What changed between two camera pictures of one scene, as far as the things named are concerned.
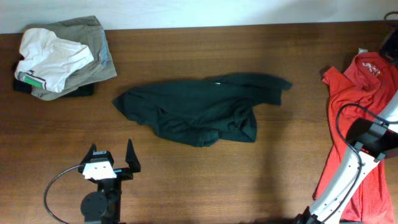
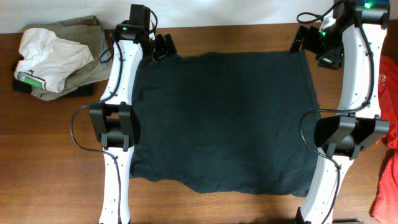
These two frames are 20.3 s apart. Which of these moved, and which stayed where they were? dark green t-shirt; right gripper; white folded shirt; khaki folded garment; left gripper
Moved: dark green t-shirt; right gripper; left gripper
Stayed: khaki folded garment; white folded shirt
